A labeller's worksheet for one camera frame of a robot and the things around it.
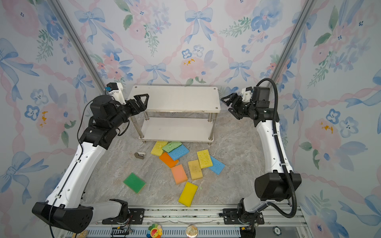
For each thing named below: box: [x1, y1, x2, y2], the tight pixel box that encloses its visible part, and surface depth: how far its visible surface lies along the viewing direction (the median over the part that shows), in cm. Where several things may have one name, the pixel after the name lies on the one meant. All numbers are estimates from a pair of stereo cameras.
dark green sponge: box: [123, 172, 146, 194], surface depth 87 cm
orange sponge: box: [159, 152, 180, 169], surface depth 94 cm
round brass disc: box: [185, 224, 199, 238], surface depth 72 cm
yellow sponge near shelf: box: [150, 140, 169, 157], surface depth 100 cm
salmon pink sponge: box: [170, 164, 188, 185], surface depth 88 cm
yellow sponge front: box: [178, 181, 198, 208], surface depth 82 cm
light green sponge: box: [162, 141, 183, 154], surface depth 99 cm
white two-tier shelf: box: [128, 85, 221, 145], surface depth 87 cm
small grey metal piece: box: [134, 152, 145, 160], surface depth 97 cm
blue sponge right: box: [208, 155, 226, 176], surface depth 92 cm
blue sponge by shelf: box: [168, 144, 190, 162], surface depth 96 cm
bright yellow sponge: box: [196, 148, 214, 170], surface depth 93 cm
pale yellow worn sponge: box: [187, 159, 203, 180], surface depth 90 cm
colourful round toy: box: [146, 223, 163, 238], surface depth 70 cm
